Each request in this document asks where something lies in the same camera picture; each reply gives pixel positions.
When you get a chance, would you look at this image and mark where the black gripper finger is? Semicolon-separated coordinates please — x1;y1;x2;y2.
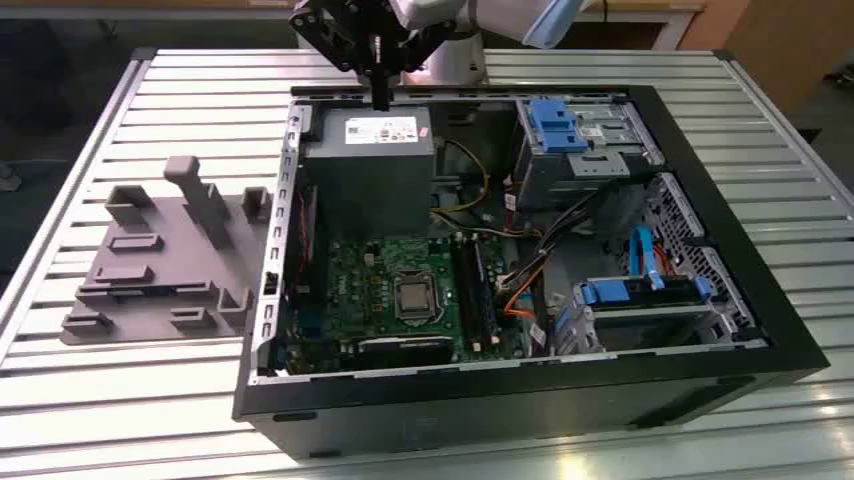
289;0;383;111
380;24;482;111

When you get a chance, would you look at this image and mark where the blue drive bay latch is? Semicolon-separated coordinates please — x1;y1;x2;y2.
530;98;590;154

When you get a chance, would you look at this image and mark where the grey power supply unit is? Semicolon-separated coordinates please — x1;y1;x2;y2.
299;107;439;236

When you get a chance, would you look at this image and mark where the green motherboard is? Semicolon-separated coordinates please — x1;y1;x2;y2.
283;234;535;374

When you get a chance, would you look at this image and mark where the metal socket cover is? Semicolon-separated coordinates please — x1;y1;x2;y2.
391;271;443;324

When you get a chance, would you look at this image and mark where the grey parts rack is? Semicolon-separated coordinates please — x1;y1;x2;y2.
59;155;275;346

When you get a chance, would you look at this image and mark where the silver CPU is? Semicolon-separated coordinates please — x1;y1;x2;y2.
397;285;435;312

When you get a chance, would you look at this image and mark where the brown wooden cabinet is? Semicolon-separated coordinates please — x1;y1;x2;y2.
679;0;854;116

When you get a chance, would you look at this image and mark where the hard disk in blue carrier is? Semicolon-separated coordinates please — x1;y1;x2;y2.
578;277;712;307

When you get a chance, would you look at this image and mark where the black graphics card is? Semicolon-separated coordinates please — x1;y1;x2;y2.
339;335;455;371

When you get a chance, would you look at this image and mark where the metal disk bay cage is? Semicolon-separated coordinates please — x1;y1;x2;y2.
572;279;735;351

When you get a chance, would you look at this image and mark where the black PC case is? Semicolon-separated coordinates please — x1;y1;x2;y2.
231;84;831;459

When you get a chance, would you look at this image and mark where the yellow wire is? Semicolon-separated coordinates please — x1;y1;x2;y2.
429;139;492;221

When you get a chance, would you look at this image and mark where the wooden desk white frame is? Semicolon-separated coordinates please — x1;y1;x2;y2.
572;0;707;51

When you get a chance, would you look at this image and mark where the black cable bundle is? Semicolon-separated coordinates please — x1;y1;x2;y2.
532;184;615;256

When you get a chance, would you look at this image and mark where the blue flat data cable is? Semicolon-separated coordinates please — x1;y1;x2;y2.
628;225;668;291

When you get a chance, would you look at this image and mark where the orange wire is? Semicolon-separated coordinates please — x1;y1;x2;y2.
503;292;535;318

